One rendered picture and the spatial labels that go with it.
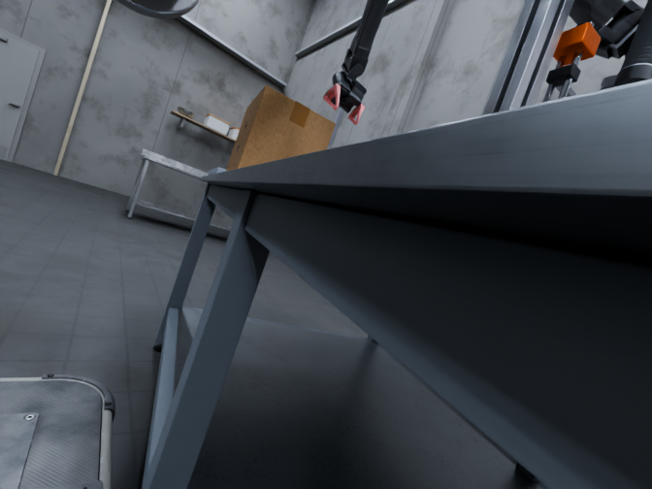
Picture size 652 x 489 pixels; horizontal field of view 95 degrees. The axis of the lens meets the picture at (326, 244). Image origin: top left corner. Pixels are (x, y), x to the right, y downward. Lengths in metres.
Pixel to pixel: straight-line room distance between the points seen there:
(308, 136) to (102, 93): 7.42
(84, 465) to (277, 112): 0.91
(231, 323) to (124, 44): 8.11
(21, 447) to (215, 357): 0.39
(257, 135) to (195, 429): 0.72
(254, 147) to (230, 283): 0.53
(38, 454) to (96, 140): 7.58
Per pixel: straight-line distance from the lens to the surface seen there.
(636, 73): 0.54
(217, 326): 0.52
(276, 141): 0.96
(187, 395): 0.57
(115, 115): 8.20
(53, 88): 8.28
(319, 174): 0.16
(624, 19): 0.98
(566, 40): 0.65
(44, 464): 0.82
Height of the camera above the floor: 0.79
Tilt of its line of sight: 3 degrees down
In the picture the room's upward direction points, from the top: 20 degrees clockwise
